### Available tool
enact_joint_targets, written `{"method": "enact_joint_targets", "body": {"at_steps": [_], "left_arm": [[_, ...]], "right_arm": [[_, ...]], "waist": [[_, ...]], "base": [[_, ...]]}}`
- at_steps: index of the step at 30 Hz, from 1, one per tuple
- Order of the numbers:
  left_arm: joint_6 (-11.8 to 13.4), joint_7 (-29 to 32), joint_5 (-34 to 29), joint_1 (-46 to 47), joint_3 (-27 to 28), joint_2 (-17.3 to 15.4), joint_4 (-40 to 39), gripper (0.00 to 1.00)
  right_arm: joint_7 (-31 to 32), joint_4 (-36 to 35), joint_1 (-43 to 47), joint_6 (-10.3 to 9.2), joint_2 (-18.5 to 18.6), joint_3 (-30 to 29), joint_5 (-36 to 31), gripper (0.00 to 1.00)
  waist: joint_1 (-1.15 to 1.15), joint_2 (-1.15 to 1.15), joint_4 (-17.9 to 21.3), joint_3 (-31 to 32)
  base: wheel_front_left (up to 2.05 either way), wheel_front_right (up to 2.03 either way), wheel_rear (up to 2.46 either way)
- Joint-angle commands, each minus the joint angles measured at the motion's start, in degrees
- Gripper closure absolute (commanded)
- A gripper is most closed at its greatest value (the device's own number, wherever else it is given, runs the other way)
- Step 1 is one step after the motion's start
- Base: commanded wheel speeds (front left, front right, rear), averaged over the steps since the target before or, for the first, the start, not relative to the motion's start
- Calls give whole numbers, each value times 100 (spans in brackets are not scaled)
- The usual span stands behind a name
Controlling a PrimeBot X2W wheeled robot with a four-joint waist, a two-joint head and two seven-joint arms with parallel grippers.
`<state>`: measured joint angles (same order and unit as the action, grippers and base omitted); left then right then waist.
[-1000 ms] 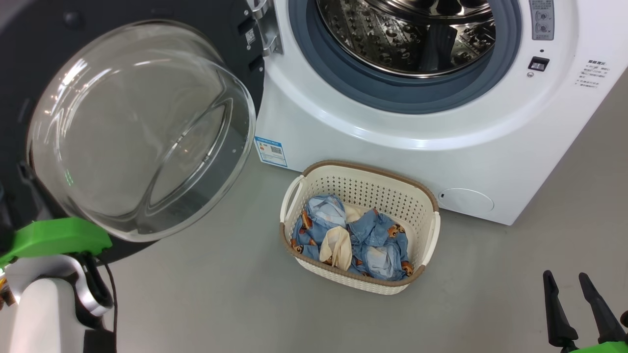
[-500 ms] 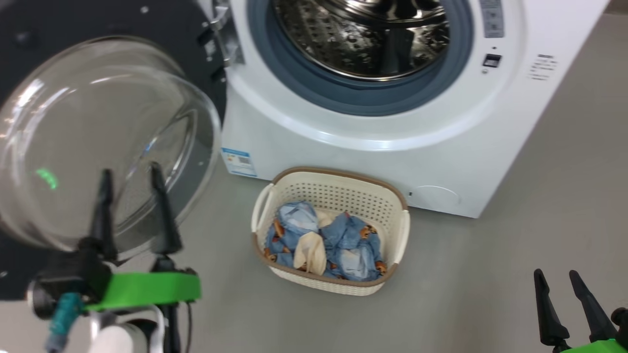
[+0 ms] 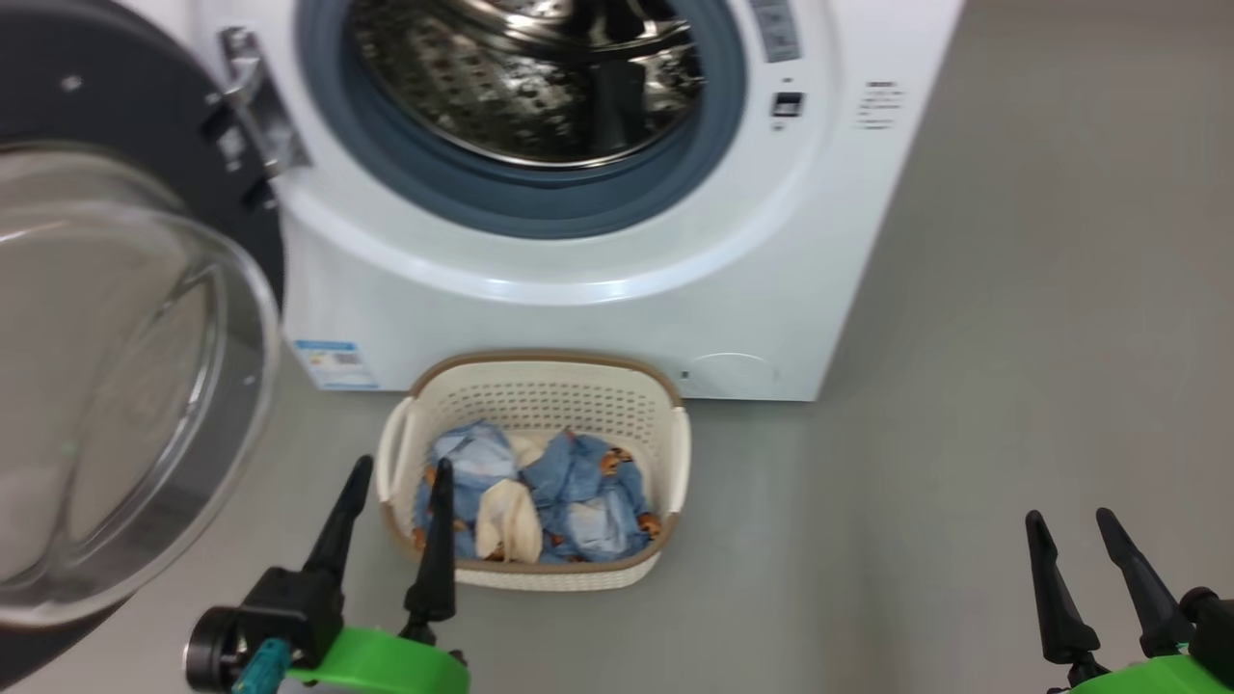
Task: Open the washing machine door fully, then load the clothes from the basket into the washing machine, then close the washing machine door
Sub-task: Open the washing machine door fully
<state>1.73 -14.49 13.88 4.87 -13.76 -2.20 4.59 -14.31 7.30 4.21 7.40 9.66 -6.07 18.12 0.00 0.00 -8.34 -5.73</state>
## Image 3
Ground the cream perforated laundry basket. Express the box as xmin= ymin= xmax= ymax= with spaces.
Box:
xmin=376 ymin=350 xmax=691 ymax=592

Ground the round white filter cover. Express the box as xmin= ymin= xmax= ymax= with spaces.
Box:
xmin=686 ymin=352 xmax=782 ymax=398

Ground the blue energy label sticker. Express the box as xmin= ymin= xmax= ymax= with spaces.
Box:
xmin=294 ymin=339 xmax=380 ymax=390

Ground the grey rubber door seal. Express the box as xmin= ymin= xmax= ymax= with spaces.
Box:
xmin=297 ymin=0 xmax=748 ymax=240

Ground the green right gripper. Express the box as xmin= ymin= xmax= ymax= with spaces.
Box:
xmin=1025 ymin=508 xmax=1234 ymax=694

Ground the black round glass door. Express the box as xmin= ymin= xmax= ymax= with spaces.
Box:
xmin=0 ymin=0 xmax=286 ymax=690

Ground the steel washing drum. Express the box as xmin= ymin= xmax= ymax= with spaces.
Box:
xmin=349 ymin=0 xmax=705 ymax=170

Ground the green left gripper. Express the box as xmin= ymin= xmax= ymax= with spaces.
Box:
xmin=289 ymin=455 xmax=471 ymax=694

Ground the metal door hinge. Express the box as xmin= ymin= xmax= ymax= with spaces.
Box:
xmin=201 ymin=27 xmax=311 ymax=208

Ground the small printed text sticker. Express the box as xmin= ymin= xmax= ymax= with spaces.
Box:
xmin=858 ymin=81 xmax=907 ymax=132

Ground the white front-load washing machine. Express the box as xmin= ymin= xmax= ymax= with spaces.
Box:
xmin=193 ymin=0 xmax=965 ymax=402

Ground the cream cloth garment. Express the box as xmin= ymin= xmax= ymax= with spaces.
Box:
xmin=475 ymin=434 xmax=547 ymax=563

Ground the grey instruction strip sticker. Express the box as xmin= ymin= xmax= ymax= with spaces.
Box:
xmin=750 ymin=0 xmax=802 ymax=65

